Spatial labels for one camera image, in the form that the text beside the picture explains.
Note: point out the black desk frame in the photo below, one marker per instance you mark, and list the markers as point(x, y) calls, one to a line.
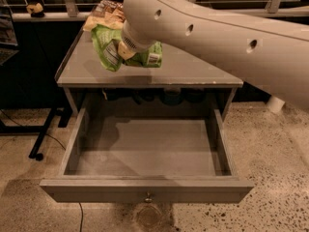
point(29, 95)

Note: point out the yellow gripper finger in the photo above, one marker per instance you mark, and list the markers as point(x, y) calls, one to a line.
point(124, 51)

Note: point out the metal drawer knob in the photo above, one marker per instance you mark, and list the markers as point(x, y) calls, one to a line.
point(148, 199)

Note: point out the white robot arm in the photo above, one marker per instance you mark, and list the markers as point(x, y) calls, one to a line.
point(272, 55)

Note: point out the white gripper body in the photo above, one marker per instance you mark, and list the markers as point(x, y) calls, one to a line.
point(134, 44)

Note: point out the grey cabinet with counter top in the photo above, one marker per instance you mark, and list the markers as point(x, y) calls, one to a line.
point(82, 69)

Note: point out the open grey drawer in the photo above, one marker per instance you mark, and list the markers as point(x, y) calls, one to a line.
point(120, 150)

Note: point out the brown yellow chip bag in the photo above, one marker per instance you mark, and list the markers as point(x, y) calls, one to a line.
point(107, 13)

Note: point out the green rice chip bag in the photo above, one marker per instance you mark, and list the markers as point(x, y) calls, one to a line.
point(106, 42)

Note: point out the small yellow object on ledge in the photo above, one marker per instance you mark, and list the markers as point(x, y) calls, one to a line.
point(35, 9)

